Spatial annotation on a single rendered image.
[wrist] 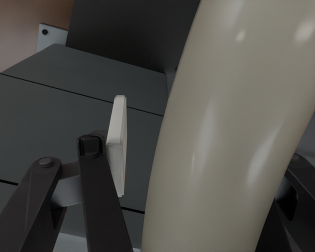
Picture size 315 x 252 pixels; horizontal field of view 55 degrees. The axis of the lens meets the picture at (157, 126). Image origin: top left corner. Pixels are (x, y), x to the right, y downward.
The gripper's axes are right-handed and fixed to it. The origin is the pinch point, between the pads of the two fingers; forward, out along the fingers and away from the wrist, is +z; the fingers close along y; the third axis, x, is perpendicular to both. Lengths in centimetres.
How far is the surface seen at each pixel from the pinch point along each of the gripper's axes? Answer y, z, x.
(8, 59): -46, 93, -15
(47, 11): -30, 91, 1
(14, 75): -29, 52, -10
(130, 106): -3, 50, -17
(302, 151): 63, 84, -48
